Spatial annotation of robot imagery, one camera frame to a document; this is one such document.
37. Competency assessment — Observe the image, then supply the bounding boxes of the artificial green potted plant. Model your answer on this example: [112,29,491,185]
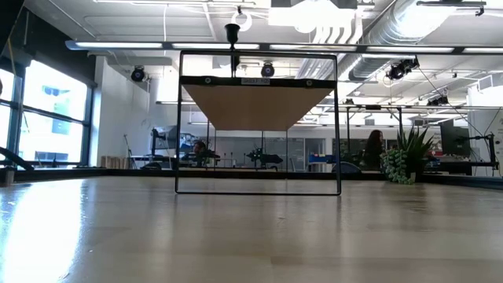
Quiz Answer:
[380,125,435,186]

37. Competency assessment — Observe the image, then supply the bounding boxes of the silver ceiling duct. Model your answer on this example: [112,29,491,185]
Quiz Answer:
[294,0,457,82]

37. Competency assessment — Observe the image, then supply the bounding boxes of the black ceiling spotlight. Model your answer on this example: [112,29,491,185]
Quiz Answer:
[130,65,146,83]
[260,61,276,79]

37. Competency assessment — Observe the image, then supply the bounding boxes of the long ceiling light bar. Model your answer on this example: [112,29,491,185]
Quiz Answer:
[64,39,503,56]

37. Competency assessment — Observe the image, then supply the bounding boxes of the person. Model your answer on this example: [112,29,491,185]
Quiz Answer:
[191,140,209,166]
[363,129,385,171]

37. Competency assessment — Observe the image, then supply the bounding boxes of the black monitor on stand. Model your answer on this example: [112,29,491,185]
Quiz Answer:
[151,127,178,158]

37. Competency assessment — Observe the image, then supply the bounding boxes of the wooden blocks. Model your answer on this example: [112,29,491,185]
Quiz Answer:
[100,155,127,170]

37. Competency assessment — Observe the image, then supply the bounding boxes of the black ceiling camera cluster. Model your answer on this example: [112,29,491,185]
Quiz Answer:
[385,57,420,82]
[427,94,450,107]

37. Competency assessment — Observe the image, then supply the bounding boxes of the wooden shelf riser black frame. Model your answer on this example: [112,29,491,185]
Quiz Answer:
[174,50,342,197]

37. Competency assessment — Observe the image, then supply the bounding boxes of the black candlestick holder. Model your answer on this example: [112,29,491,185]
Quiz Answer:
[224,22,241,79]

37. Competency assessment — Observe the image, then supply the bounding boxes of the white ring lamp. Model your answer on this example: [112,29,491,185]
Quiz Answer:
[230,10,253,33]

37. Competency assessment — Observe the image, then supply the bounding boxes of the black computer monitor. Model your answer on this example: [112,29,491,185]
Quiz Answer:
[439,119,472,158]

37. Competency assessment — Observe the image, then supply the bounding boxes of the blue storage bins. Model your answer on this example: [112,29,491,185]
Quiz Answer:
[308,153,335,165]

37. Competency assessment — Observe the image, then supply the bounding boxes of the black aluminium table frame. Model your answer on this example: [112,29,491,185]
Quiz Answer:
[0,145,503,190]

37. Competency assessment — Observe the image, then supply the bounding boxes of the black chair back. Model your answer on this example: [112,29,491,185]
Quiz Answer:
[332,160,362,174]

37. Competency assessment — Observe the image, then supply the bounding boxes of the black boom stand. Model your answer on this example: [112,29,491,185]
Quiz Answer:
[454,132,500,176]

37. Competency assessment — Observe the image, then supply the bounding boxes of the black metal rig frame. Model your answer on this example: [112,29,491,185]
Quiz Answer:
[344,104,404,158]

